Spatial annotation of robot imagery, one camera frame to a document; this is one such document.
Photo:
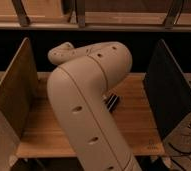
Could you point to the right dark divider panel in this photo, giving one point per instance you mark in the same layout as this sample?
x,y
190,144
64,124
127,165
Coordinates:
x,y
167,89

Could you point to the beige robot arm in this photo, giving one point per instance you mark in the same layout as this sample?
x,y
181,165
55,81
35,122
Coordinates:
x,y
75,91

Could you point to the wooden upper shelf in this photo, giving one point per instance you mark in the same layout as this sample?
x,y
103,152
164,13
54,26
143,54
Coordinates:
x,y
97,15

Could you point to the left wooden divider panel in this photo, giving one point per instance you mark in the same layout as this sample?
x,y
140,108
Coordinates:
x,y
17,88

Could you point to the black striped packet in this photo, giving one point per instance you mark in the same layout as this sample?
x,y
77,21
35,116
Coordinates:
x,y
111,102

